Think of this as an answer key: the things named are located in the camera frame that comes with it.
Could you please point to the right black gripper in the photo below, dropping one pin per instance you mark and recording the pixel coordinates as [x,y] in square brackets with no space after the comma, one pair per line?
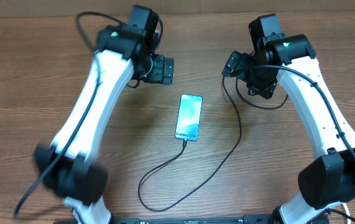
[266,90]

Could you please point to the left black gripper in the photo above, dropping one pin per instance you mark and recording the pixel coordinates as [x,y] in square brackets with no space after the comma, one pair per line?
[159,75]

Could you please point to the blue Galaxy smartphone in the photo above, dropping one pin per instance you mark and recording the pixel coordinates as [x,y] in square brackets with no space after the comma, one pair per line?
[188,120]

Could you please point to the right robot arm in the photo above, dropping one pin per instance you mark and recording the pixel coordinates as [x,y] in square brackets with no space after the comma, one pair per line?
[291,63]

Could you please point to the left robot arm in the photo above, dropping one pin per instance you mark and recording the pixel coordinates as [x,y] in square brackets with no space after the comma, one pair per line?
[123,52]

